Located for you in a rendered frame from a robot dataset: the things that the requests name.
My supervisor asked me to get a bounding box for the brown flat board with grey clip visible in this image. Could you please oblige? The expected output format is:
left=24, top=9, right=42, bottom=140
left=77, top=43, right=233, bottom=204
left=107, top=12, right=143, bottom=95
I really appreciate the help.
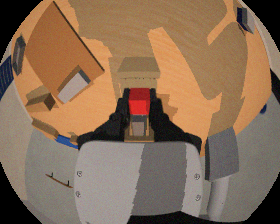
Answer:
left=24, top=1, right=105, bottom=105

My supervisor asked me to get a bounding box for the red cube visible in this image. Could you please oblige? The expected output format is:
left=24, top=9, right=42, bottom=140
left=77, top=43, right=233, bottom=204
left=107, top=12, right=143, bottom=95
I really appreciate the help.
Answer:
left=129, top=88, right=150, bottom=115

